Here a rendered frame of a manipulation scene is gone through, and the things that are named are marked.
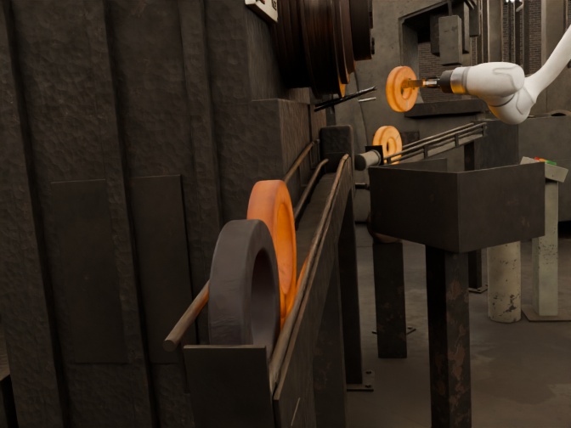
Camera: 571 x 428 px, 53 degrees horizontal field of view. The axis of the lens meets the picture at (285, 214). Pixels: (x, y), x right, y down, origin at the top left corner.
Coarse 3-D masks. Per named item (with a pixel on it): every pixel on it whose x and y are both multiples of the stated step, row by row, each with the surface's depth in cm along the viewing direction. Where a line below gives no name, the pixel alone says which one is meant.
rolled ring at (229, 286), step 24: (240, 240) 54; (264, 240) 61; (216, 264) 52; (240, 264) 52; (264, 264) 64; (216, 288) 51; (240, 288) 51; (264, 288) 65; (216, 312) 51; (240, 312) 50; (264, 312) 65; (216, 336) 51; (240, 336) 50; (264, 336) 64
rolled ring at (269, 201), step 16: (256, 192) 72; (272, 192) 71; (288, 192) 81; (256, 208) 70; (272, 208) 70; (288, 208) 80; (272, 224) 69; (288, 224) 82; (288, 240) 83; (288, 256) 82; (288, 272) 81; (288, 288) 79; (288, 304) 77
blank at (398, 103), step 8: (392, 72) 198; (400, 72) 198; (408, 72) 201; (392, 80) 196; (400, 80) 198; (392, 88) 196; (400, 88) 199; (408, 88) 204; (416, 88) 206; (392, 96) 197; (400, 96) 199; (408, 96) 203; (416, 96) 206; (392, 104) 200; (400, 104) 200; (408, 104) 203
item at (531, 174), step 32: (384, 192) 115; (416, 192) 106; (448, 192) 98; (480, 192) 98; (512, 192) 101; (544, 192) 105; (384, 224) 116; (416, 224) 107; (448, 224) 99; (480, 224) 99; (512, 224) 102; (544, 224) 105; (448, 256) 113; (448, 288) 114; (448, 320) 115; (448, 352) 116; (448, 384) 117; (448, 416) 118
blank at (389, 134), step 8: (384, 128) 206; (392, 128) 209; (376, 136) 206; (384, 136) 206; (392, 136) 209; (376, 144) 205; (384, 144) 206; (392, 144) 213; (400, 144) 214; (384, 152) 206; (392, 152) 212; (384, 160) 206
